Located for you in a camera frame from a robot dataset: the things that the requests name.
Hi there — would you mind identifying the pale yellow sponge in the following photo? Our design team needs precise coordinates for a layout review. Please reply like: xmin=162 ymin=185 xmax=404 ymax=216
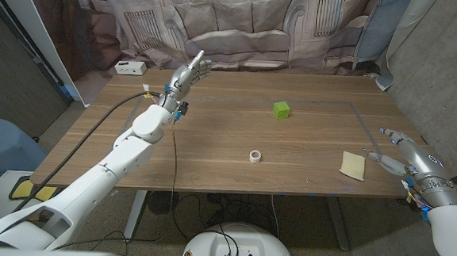
xmin=337 ymin=150 xmax=367 ymax=182

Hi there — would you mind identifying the thin black left wrist cable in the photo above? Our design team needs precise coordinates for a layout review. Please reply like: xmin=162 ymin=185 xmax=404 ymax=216
xmin=167 ymin=118 xmax=183 ymax=205

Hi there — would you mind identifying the green cube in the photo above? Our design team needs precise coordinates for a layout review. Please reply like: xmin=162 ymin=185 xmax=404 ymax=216
xmin=272 ymin=101 xmax=292 ymax=121

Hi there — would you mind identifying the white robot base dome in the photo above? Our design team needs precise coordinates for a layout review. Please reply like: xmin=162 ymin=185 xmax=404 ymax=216
xmin=180 ymin=219 xmax=298 ymax=256

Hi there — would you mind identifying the printed sofa backdrop cloth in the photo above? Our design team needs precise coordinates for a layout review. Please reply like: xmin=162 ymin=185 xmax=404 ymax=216
xmin=13 ymin=0 xmax=414 ymax=92

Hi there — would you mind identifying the grey table leg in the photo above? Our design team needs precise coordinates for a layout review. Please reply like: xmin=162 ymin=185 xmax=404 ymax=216
xmin=322 ymin=196 xmax=353 ymax=252

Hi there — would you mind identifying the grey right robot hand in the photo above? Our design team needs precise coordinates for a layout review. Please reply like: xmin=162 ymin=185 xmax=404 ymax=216
xmin=360 ymin=126 xmax=457 ymax=210

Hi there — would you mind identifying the black cable bundle under table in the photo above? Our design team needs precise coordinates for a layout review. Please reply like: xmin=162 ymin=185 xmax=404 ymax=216
xmin=205 ymin=192 xmax=277 ymax=229

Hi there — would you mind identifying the pale grey hanging cloth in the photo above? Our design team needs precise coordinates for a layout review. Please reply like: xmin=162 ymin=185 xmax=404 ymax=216
xmin=374 ymin=0 xmax=440 ymax=94

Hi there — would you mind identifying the white leaning panel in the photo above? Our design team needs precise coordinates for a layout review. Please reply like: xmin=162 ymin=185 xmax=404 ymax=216
xmin=0 ymin=0 xmax=98 ymax=108

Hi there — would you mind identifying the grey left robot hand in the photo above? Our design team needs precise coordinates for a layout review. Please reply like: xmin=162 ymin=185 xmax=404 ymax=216
xmin=161 ymin=48 xmax=214 ymax=117

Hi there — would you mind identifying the black round floor fan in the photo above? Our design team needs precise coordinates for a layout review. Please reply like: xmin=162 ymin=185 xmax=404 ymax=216
xmin=146 ymin=189 xmax=180 ymax=216

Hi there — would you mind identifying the white table leg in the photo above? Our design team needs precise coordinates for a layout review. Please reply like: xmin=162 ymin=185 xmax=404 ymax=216
xmin=122 ymin=189 xmax=148 ymax=243

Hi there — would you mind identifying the white power strip box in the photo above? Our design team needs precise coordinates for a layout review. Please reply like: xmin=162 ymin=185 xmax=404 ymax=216
xmin=113 ymin=59 xmax=148 ymax=77

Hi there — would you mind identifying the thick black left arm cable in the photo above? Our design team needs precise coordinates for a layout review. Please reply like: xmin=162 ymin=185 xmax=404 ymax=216
xmin=10 ymin=82 xmax=164 ymax=222

